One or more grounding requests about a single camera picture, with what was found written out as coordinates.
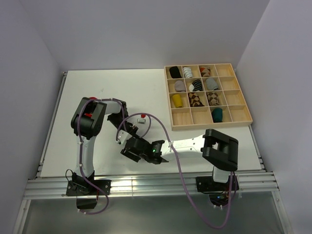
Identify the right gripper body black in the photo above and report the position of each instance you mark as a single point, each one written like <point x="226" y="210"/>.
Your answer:
<point x="132" y="157"/>

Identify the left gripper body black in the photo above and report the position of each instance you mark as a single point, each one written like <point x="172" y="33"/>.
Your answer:
<point x="121" y="124"/>

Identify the dark green reindeer sock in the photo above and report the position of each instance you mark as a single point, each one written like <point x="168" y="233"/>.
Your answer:
<point x="217" y="115"/>

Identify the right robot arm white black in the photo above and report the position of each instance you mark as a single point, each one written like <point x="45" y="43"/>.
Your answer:
<point x="216" y="147"/>

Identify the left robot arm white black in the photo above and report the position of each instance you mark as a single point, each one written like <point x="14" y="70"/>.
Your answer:
<point x="87" y="123"/>

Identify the rolled yellow sock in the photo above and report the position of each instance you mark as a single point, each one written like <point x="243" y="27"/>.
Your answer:
<point x="176" y="98"/>

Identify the rolled grey beige sock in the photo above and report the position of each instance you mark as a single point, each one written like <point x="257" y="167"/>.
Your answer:
<point x="179" y="86"/>

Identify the rolled brown argyle sock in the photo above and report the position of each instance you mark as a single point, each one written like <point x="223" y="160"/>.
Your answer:
<point x="194" y="100"/>

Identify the rolled white striped sock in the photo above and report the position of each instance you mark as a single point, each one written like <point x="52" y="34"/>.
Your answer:
<point x="187" y="72"/>

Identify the rolled black striped sock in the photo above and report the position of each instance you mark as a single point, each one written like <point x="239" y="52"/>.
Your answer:
<point x="196" y="85"/>

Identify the wooden compartment tray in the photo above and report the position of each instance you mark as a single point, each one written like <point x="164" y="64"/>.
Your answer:
<point x="205" y="96"/>

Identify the rolled dark argyle sock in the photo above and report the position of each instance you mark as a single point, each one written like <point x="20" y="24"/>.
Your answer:
<point x="214" y="98"/>

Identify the rolled orange argyle sock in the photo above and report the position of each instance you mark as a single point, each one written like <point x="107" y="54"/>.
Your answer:
<point x="205" y="71"/>

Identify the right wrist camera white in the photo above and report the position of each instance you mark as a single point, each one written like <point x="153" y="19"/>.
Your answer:
<point x="122" y="137"/>

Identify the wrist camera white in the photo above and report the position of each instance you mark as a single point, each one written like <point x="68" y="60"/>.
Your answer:
<point x="122" y="137"/>
<point x="141" y="120"/>

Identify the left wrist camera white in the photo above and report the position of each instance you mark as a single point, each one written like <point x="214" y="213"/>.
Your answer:
<point x="141" y="120"/>

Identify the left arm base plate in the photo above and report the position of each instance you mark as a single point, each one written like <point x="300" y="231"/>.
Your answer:
<point x="79" y="187"/>

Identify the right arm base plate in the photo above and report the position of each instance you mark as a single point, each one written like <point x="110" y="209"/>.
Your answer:
<point x="206" y="185"/>

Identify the aluminium frame rail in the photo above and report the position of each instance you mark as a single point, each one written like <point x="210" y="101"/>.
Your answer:
<point x="144" y="185"/>

